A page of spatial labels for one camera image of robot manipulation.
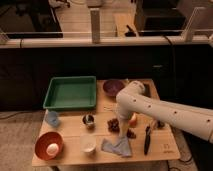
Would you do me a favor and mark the dark red grape bunch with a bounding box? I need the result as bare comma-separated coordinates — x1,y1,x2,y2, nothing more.
107,118,136,139

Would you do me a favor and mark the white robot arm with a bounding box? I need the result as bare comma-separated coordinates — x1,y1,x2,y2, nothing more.
116,81,213,144

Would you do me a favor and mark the small metal cup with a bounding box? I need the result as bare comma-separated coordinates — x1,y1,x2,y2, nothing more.
82,114,95,129

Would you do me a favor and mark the white paper cup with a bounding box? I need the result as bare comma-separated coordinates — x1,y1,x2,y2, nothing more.
80,135,96,155

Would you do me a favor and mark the light blue plastic cup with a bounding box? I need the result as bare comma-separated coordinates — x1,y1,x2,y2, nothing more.
45,111,60,127

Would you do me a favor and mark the yellow red apple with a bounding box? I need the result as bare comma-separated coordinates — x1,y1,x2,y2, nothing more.
129,113,137,127

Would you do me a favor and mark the blue cloth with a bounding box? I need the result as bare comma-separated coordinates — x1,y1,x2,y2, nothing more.
101,136,132,157

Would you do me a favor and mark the small dark toy object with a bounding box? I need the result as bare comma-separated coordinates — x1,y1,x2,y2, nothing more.
154,120,165,129

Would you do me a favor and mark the purple bowl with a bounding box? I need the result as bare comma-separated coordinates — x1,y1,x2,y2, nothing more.
103,79,125,97

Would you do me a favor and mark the black rectangular block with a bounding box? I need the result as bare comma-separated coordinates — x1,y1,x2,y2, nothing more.
144,84,151,97

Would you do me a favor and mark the green plastic tray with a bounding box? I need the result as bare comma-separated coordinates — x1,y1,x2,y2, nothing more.
43,76,97,111

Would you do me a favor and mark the white egg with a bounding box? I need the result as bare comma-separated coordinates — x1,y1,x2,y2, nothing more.
46,143,59,156

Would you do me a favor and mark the orange bowl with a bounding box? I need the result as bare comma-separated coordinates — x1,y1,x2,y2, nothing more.
35,132,63,161

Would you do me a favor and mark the black handled knife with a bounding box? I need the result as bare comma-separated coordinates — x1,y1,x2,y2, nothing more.
144,126,151,155

